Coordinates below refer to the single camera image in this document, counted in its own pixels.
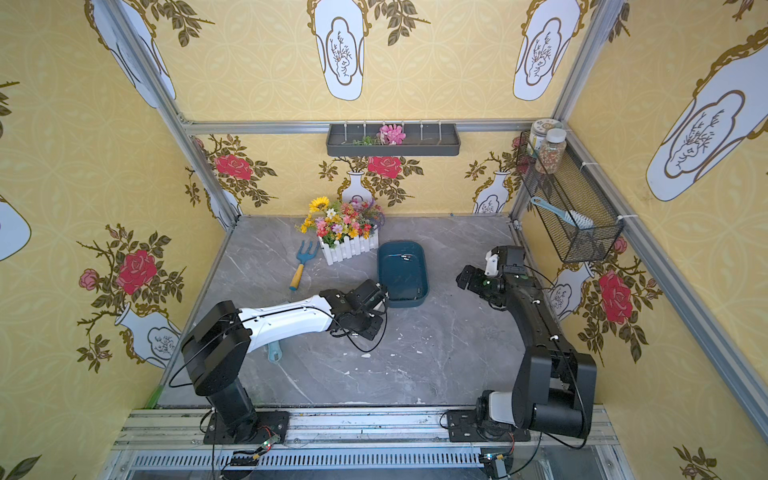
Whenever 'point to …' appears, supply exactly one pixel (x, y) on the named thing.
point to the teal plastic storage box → (402, 268)
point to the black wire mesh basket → (572, 188)
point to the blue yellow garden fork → (303, 257)
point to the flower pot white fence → (348, 246)
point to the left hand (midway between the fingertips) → (366, 320)
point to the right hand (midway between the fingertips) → (478, 281)
